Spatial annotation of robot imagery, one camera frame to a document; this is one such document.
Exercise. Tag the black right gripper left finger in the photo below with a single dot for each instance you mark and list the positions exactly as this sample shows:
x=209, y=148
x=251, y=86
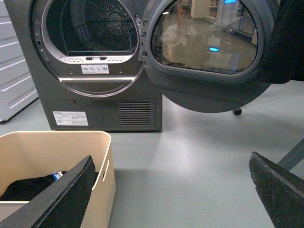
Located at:
x=61, y=205

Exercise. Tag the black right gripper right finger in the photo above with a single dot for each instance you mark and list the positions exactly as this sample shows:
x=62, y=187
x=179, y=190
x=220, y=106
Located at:
x=280, y=191

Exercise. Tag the beige plastic laundry hamper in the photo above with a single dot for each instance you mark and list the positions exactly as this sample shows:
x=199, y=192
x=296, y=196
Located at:
x=33, y=154

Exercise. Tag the grey metal rack leg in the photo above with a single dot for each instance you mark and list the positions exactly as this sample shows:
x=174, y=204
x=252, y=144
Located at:
x=292, y=158

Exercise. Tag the black printed t-shirt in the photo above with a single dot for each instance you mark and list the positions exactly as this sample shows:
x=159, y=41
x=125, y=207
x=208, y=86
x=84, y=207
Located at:
x=28, y=189

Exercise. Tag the black caster wheel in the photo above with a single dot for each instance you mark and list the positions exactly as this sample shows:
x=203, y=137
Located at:
x=237, y=111

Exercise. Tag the white appliance beside dryer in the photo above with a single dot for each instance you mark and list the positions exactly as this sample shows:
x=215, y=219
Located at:
x=17, y=89

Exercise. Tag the black hanging garment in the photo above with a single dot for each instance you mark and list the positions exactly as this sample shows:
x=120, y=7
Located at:
x=285, y=55

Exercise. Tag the grey tumble dryer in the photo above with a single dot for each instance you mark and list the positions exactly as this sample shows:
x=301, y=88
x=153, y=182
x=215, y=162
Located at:
x=83, y=56

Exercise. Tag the round grey dryer door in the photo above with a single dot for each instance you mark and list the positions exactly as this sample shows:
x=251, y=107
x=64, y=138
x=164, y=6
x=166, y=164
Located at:
x=205, y=55

